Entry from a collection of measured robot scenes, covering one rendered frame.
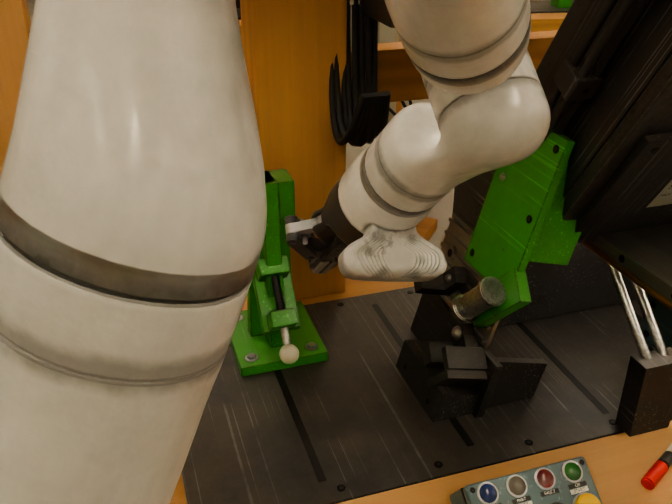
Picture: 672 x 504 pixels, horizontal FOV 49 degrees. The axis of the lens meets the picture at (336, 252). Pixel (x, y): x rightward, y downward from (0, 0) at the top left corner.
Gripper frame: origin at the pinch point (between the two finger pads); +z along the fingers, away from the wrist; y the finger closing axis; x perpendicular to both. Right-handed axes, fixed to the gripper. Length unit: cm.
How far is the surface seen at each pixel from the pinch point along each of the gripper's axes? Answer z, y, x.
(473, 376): 16.0, -25.3, 9.4
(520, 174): 1.3, -27.6, -12.3
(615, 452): 10.7, -40.4, 20.7
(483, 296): 7.3, -23.1, 1.5
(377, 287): 47, -29, -13
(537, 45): 20, -53, -49
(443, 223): 218, -151, -105
